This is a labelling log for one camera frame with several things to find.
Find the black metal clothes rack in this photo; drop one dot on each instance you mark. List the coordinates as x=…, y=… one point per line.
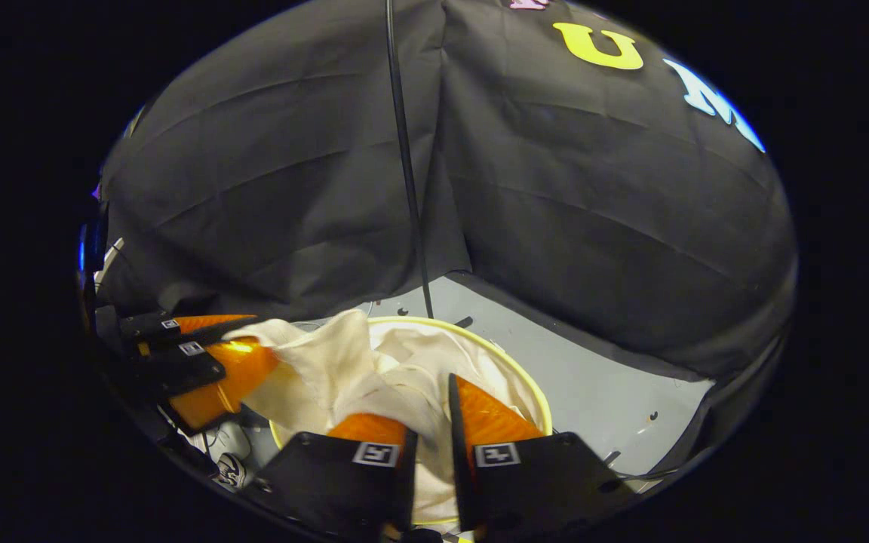
x=406, y=166

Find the person's white shoe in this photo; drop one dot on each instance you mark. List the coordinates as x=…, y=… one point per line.
x=231, y=440

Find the cream collared shirt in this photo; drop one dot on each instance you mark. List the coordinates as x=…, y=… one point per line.
x=344, y=369

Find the round cream laundry hamper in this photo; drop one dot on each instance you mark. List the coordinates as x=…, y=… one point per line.
x=510, y=362

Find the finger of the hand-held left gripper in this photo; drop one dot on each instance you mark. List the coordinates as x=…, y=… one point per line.
x=148, y=328
x=193, y=369

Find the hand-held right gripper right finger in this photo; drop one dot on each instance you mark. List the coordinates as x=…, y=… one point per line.
x=459, y=475

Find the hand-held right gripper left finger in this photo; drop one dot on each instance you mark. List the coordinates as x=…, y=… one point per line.
x=406, y=483

